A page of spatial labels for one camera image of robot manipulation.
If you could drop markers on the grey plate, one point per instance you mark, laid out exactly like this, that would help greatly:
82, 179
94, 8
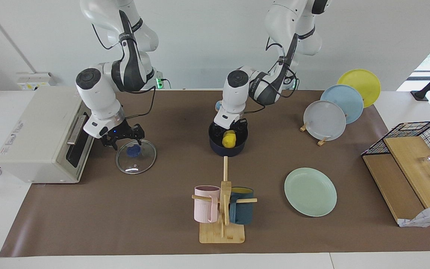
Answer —
325, 121

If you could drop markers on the light green plate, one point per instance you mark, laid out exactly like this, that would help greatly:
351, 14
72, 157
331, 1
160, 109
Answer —
310, 192

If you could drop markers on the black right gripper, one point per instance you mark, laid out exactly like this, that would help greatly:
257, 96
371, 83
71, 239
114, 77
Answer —
123, 130

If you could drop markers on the dark blue saucepan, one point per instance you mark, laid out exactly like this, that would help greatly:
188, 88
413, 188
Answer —
227, 151

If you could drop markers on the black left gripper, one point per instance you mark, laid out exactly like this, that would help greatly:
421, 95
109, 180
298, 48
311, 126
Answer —
241, 124

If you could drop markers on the yellow plate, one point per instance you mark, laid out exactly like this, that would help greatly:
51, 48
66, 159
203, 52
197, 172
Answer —
360, 82

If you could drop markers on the glass lid with blue knob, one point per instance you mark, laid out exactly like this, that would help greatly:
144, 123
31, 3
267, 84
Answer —
136, 164

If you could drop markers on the yellow lemon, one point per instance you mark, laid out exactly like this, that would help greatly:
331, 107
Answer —
229, 140

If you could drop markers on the white power strip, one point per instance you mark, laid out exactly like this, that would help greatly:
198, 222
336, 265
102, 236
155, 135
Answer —
32, 80

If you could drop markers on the beige toaster oven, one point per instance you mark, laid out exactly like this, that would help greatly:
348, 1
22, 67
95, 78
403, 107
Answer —
39, 130

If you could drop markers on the wooden plate rack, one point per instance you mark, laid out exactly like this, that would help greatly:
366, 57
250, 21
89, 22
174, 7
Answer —
322, 142

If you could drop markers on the pink ribbed mug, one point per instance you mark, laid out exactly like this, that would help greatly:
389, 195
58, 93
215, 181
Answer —
204, 205

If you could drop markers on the wooden cutting boards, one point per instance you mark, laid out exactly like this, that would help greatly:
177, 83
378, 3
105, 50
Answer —
413, 164

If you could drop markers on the brown table mat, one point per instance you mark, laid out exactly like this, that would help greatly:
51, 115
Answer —
144, 194

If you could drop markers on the wooden mug tree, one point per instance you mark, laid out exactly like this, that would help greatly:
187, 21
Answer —
222, 233

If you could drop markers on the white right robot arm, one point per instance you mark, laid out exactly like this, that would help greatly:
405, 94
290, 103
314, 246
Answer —
95, 89

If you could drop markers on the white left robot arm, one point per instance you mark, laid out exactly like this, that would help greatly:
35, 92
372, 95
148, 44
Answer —
237, 93

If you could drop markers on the light blue plate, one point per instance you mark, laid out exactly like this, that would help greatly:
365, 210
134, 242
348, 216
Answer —
345, 102

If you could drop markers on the dark teal mug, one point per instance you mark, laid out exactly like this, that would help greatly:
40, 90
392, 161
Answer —
243, 213

